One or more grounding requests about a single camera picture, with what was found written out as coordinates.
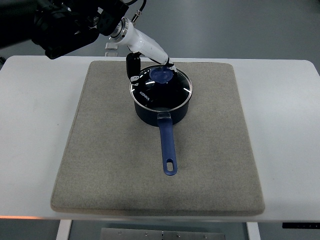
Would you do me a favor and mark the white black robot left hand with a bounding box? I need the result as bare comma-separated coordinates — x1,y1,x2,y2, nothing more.
109,17,177,84

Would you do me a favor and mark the glass pot lid blue knob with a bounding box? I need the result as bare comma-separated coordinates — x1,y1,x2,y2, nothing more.
129,65,193,111

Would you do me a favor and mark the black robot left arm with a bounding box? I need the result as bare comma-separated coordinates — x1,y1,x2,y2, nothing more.
0,0,135,60

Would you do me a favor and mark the lower metal floor plate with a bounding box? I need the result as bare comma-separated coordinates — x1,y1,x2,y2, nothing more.
104,51,118,57

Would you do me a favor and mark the dark blue saucepan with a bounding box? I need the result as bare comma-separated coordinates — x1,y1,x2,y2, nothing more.
133,99,190,176

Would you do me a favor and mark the beige fabric mat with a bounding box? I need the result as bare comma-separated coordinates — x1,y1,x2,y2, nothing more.
50,61,265,216

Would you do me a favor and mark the white left table leg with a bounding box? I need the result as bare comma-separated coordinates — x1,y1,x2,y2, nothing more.
56,219,72,240

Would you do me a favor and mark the white table leg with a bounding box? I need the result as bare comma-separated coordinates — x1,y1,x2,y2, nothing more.
56,219,72,240
246,222,261,240

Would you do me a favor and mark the white right table leg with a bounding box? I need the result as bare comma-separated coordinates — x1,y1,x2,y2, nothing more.
246,222,261,240

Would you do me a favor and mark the black table control panel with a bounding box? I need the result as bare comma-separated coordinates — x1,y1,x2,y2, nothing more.
282,222,320,230

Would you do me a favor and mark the grey metal base plate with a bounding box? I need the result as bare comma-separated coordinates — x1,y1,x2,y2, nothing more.
99,228,226,240

